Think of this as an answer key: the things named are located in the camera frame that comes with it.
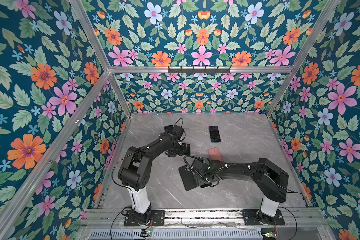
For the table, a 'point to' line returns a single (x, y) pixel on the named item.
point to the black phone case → (188, 177)
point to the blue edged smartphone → (214, 134)
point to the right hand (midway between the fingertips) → (201, 180)
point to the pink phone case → (215, 154)
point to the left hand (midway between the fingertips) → (187, 150)
